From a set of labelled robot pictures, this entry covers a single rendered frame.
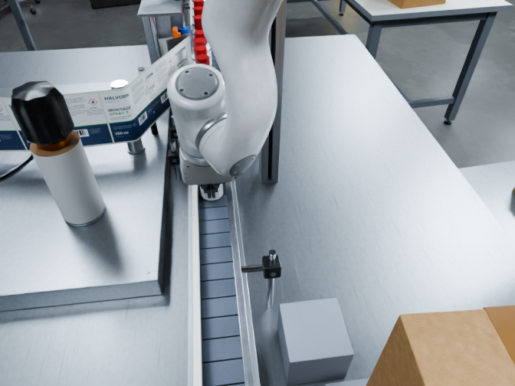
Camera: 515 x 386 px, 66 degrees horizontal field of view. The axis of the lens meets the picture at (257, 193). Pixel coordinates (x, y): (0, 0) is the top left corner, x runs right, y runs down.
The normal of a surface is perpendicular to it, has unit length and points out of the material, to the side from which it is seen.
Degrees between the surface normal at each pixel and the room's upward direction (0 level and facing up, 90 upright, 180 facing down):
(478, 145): 0
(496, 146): 0
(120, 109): 90
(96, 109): 90
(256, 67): 61
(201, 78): 20
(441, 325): 0
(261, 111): 76
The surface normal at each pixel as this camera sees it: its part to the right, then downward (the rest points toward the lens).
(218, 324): 0.00, -0.73
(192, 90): 0.04, -0.43
